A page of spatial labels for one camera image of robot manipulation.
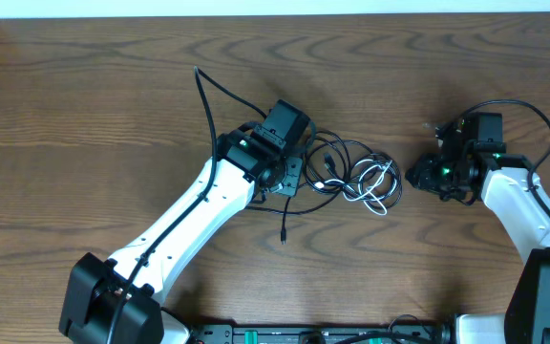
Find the white USB cable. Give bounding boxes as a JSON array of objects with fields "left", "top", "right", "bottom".
[{"left": 313, "top": 159, "right": 395, "bottom": 216}]

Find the black USB cable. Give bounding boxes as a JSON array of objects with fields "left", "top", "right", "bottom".
[{"left": 245, "top": 128, "right": 403, "bottom": 245}]

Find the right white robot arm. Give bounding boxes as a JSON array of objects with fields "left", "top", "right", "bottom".
[{"left": 405, "top": 112, "right": 550, "bottom": 343}]

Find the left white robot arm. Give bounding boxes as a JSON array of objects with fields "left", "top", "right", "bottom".
[{"left": 58, "top": 100, "right": 315, "bottom": 344}]

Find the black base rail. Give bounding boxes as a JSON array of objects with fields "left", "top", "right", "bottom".
[{"left": 188, "top": 314, "right": 455, "bottom": 344}]

